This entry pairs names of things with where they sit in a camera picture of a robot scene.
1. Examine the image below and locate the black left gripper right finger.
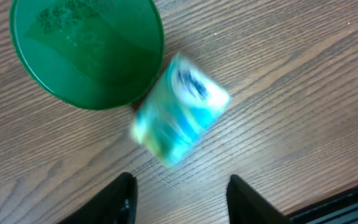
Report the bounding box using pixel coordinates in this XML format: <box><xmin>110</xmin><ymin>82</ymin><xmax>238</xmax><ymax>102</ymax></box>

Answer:
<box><xmin>226</xmin><ymin>174</ymin><xmax>291</xmax><ymax>224</ymax></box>

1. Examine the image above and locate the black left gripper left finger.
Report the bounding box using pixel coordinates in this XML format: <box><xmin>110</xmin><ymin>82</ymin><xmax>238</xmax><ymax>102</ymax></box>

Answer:
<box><xmin>59</xmin><ymin>172</ymin><xmax>138</xmax><ymax>224</ymax></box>

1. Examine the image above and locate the teal tissue pack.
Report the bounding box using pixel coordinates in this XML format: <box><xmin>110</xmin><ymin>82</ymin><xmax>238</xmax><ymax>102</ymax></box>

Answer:
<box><xmin>131</xmin><ymin>54</ymin><xmax>231</xmax><ymax>166</ymax></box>

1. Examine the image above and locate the green lid jar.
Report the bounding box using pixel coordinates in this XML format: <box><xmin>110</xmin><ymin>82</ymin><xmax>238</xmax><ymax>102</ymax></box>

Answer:
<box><xmin>9</xmin><ymin>0</ymin><xmax>164</xmax><ymax>110</ymax></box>

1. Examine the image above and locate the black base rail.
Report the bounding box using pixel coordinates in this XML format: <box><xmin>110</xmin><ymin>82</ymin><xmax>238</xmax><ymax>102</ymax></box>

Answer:
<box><xmin>287</xmin><ymin>186</ymin><xmax>358</xmax><ymax>224</ymax></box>

